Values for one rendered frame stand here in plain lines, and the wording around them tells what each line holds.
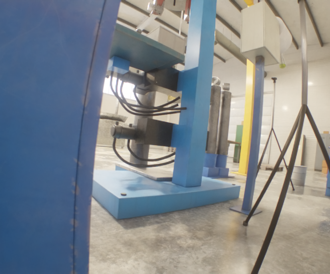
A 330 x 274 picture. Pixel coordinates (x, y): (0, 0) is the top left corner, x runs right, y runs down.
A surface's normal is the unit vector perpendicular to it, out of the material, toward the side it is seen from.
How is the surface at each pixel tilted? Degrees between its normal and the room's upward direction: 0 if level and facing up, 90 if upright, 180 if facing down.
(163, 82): 90
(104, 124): 90
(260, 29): 90
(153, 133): 90
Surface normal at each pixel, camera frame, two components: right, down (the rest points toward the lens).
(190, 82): -0.78, -0.09
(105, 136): 0.55, 0.06
